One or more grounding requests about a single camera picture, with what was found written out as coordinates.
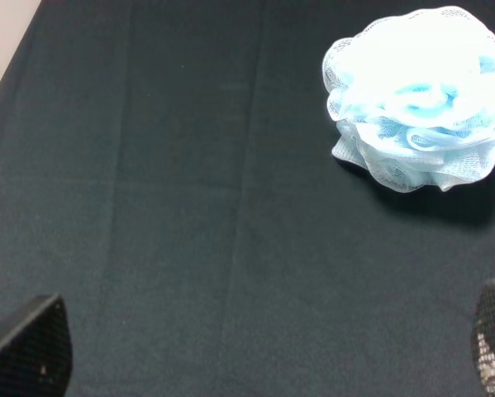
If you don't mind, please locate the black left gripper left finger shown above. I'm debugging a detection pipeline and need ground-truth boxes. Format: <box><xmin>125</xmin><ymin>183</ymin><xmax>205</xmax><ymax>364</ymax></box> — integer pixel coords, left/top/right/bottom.
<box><xmin>0</xmin><ymin>294</ymin><xmax>73</xmax><ymax>397</ymax></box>

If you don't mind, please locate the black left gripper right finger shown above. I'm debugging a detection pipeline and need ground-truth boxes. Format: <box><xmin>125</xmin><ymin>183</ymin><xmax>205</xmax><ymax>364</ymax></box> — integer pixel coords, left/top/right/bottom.
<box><xmin>471</xmin><ymin>279</ymin><xmax>495</xmax><ymax>396</ymax></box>

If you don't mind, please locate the light blue mesh bath sponge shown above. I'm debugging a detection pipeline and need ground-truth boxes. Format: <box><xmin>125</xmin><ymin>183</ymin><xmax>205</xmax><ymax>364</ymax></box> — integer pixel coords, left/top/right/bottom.
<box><xmin>321</xmin><ymin>6</ymin><xmax>495</xmax><ymax>193</ymax></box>

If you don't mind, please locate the black tablecloth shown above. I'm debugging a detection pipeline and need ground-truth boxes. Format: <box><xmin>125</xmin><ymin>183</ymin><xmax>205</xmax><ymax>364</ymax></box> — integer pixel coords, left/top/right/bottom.
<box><xmin>0</xmin><ymin>1</ymin><xmax>495</xmax><ymax>396</ymax></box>

